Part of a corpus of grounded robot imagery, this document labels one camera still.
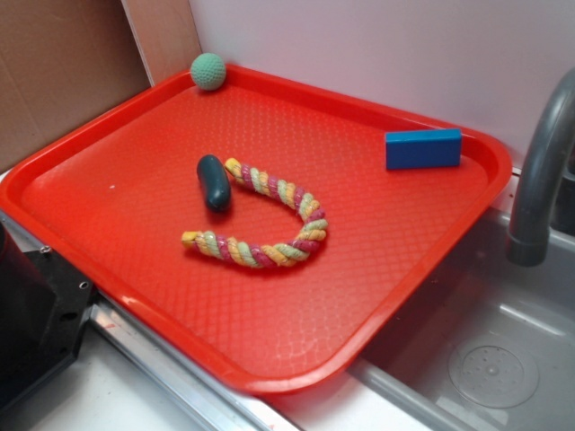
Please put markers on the red plastic tray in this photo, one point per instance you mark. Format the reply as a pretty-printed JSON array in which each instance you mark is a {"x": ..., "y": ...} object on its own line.
[{"x": 115, "y": 196}]

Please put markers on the dark green toy cucumber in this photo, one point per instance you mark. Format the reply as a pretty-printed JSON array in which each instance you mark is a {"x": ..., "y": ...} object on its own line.
[{"x": 214, "y": 184}]

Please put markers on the blue rectangular block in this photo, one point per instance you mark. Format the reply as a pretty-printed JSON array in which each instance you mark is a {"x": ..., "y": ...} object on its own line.
[{"x": 420, "y": 149}]

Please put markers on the green textured ball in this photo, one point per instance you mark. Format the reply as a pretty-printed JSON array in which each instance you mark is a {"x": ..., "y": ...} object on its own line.
[{"x": 208, "y": 71}]

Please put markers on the grey plastic sink basin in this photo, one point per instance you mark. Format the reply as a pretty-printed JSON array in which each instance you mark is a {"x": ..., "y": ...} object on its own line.
[{"x": 482, "y": 344}]

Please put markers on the grey toy faucet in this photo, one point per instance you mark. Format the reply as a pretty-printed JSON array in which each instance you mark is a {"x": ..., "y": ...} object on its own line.
[{"x": 545, "y": 193}]

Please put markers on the brown cardboard panel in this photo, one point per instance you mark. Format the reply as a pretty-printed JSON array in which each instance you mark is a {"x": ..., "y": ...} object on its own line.
[{"x": 64, "y": 63}]

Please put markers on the aluminium frame rail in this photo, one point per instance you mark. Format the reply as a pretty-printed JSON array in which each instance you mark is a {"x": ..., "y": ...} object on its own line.
[{"x": 126, "y": 378}]

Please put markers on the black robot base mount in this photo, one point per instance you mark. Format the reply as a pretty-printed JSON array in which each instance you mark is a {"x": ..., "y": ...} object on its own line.
[{"x": 45, "y": 303}]

